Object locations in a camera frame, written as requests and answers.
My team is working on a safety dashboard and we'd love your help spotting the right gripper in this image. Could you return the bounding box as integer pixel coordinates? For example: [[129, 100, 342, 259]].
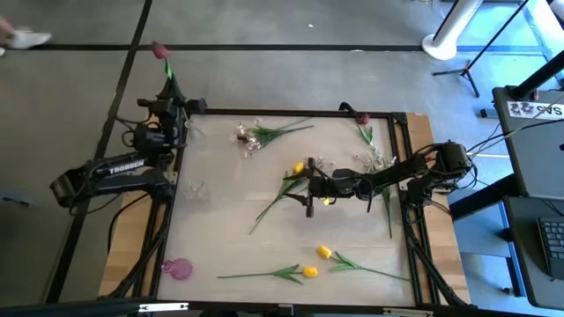
[[284, 157, 359, 219]]

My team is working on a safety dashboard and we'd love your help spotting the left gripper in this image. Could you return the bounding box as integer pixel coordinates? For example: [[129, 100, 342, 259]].
[[137, 75, 207, 133]]

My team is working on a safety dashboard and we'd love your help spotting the yellow artificial tulip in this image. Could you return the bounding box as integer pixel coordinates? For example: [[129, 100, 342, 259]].
[[315, 245, 413, 283], [217, 263, 319, 285], [249, 160, 309, 237]]

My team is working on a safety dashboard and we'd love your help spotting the red artificial tulip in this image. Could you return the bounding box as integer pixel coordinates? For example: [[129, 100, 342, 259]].
[[356, 112, 375, 146], [152, 41, 175, 83]]

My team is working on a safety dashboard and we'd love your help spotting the white veined flower bunch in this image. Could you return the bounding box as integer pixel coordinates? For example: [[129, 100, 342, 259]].
[[228, 117, 315, 159], [352, 144, 397, 241]]

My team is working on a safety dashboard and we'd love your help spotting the narrow clear glass vase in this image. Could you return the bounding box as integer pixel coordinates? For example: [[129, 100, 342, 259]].
[[183, 114, 207, 142]]

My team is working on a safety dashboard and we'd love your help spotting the wide clear glass vase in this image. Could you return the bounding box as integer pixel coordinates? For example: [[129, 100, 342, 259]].
[[182, 178, 211, 203]]

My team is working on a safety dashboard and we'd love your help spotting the pink glass vase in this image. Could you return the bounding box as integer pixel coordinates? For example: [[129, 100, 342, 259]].
[[160, 257, 194, 282]]

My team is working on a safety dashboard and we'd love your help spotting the person's white shoe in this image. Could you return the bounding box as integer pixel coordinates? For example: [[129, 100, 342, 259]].
[[7, 28, 53, 50]]

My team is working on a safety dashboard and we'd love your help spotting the black floor bar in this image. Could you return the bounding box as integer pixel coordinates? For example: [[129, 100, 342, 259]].
[[448, 173, 519, 221]]

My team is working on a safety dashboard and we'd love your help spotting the person's leg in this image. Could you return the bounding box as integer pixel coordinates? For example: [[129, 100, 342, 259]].
[[0, 16, 17, 57]]

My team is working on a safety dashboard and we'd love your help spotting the grey floor object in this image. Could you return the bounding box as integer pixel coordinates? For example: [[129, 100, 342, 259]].
[[0, 188, 34, 208]]

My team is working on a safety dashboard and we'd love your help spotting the thin black tripod stand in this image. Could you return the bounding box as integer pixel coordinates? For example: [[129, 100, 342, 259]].
[[431, 0, 530, 99]]

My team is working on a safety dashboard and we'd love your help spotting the white tower fan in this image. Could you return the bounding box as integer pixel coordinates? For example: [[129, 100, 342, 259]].
[[421, 0, 486, 62]]

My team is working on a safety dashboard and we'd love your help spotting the black labelled cabinet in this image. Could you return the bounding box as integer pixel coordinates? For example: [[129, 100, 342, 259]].
[[492, 85, 564, 199]]

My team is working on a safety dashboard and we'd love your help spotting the black gantry beam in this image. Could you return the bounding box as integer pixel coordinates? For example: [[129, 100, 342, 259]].
[[0, 297, 564, 317]]

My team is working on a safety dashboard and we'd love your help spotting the thick black pole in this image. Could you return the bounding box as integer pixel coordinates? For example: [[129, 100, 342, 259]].
[[509, 50, 564, 100]]

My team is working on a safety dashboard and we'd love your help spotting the black aluminium table frame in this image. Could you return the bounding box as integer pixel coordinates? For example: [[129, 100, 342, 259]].
[[105, 107, 468, 309]]

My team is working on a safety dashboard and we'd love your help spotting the black frame clamp handle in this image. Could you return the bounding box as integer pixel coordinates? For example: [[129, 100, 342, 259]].
[[338, 100, 360, 118]]

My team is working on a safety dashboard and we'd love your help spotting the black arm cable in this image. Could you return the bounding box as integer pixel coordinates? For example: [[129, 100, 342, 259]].
[[107, 192, 153, 256]]

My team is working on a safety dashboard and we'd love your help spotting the silver beam bracket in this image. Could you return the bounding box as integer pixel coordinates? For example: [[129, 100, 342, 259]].
[[138, 302, 189, 313], [382, 307, 435, 317]]

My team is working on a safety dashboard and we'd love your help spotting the black cable bundle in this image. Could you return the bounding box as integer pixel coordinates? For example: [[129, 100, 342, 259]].
[[464, 116, 564, 162]]

